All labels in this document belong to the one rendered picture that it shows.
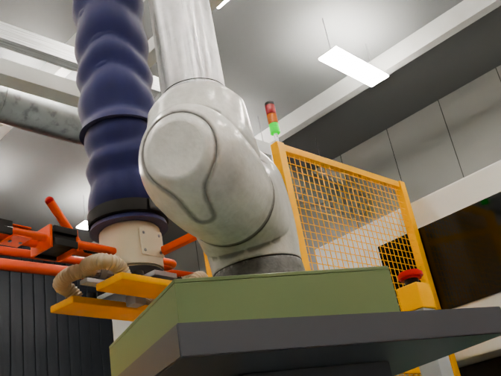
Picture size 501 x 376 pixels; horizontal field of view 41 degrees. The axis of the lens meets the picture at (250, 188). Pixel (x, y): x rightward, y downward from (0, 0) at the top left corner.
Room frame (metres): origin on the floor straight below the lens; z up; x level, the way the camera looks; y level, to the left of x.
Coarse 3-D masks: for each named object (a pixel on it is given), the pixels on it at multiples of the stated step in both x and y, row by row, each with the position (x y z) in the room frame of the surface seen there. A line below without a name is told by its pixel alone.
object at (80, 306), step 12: (72, 300) 1.61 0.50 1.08; (84, 300) 1.64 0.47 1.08; (96, 300) 1.67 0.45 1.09; (108, 300) 1.71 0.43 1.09; (60, 312) 1.67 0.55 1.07; (72, 312) 1.69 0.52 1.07; (84, 312) 1.71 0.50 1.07; (96, 312) 1.73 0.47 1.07; (108, 312) 1.75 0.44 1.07; (120, 312) 1.77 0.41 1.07; (132, 312) 1.80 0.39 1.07
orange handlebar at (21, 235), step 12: (24, 228) 1.42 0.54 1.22; (0, 240) 1.42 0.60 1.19; (12, 240) 1.42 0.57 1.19; (24, 240) 1.43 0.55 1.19; (36, 240) 1.46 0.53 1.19; (180, 240) 1.65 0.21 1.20; (192, 240) 1.64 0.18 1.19; (84, 252) 1.61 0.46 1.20; (108, 252) 1.62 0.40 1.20; (168, 252) 1.70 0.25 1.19; (168, 264) 1.80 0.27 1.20
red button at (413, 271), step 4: (400, 272) 1.76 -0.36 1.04; (404, 272) 1.75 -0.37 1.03; (408, 272) 1.74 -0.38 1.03; (412, 272) 1.74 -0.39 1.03; (416, 272) 1.74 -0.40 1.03; (420, 272) 1.75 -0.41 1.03; (400, 276) 1.76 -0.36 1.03; (404, 276) 1.75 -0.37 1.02; (408, 276) 1.75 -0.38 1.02; (412, 276) 1.75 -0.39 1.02; (416, 276) 1.75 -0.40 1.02; (420, 276) 1.76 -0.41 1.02; (400, 280) 1.77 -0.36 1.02; (404, 280) 1.77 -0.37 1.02; (408, 280) 1.76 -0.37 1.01; (412, 280) 1.76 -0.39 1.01; (416, 280) 1.76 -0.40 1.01; (408, 284) 1.76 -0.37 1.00
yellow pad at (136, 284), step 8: (120, 272) 1.50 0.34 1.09; (136, 272) 1.60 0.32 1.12; (104, 280) 1.54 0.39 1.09; (112, 280) 1.52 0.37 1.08; (120, 280) 1.51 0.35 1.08; (128, 280) 1.52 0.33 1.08; (136, 280) 1.54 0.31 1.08; (144, 280) 1.56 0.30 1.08; (152, 280) 1.58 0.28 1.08; (160, 280) 1.60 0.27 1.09; (168, 280) 1.63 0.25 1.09; (96, 288) 1.56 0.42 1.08; (104, 288) 1.55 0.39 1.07; (112, 288) 1.56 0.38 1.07; (120, 288) 1.57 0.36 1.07; (128, 288) 1.58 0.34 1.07; (136, 288) 1.59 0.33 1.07; (144, 288) 1.60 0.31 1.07; (152, 288) 1.61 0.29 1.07; (160, 288) 1.63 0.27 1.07; (136, 296) 1.66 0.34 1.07; (144, 296) 1.67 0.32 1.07; (152, 296) 1.68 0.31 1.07
